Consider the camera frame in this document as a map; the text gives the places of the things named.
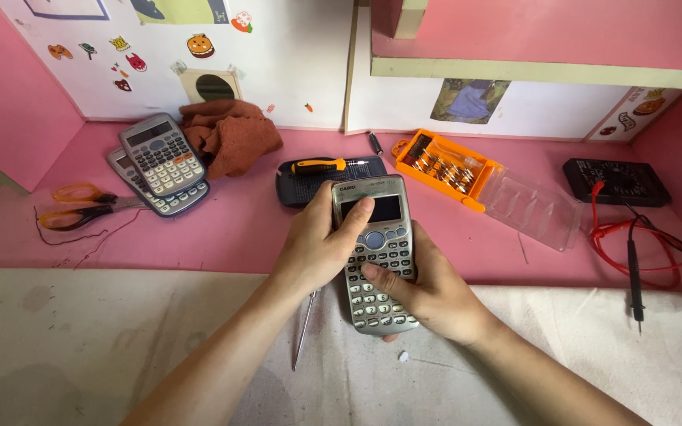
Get person's left hand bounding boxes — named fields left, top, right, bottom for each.
left=272, top=180, right=375, bottom=295

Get person's right hand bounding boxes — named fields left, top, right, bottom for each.
left=361, top=220, right=489, bottom=348

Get silver scientific calculator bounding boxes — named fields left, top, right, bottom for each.
left=332, top=174, right=420, bottom=337

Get black calculator cover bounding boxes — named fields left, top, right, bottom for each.
left=275, top=156, right=388, bottom=208

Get thin metal rod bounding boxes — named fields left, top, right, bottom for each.
left=292, top=288, right=318, bottom=372

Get orange black screwdriver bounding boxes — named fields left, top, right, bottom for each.
left=290, top=158, right=369, bottom=176

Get orange screwdriver bit case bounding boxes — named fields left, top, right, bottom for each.
left=392, top=129, right=585, bottom=253

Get brown cloth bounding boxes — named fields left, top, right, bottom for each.
left=179, top=99, right=284, bottom=181

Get blue-edged scientific calculator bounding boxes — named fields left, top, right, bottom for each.
left=107, top=147, right=211, bottom=218

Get grey scientific calculator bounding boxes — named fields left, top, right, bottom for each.
left=118, top=112, right=207, bottom=198

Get red multimeter probe lead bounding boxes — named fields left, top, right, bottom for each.
left=588, top=181, right=682, bottom=291

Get black multimeter probe lead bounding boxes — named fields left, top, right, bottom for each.
left=624, top=202, right=682, bottom=336

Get black multimeter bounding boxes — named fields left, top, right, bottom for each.
left=562, top=157, right=672, bottom=208

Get white cloth mat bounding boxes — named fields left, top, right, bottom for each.
left=0, top=267, right=682, bottom=426

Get pink cream shelf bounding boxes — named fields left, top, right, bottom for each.
left=369, top=0, right=682, bottom=92

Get thin dark red wire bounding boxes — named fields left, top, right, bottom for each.
left=34, top=205, right=143, bottom=271

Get orange-handled scissors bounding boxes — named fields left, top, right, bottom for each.
left=38, top=183, right=148, bottom=232

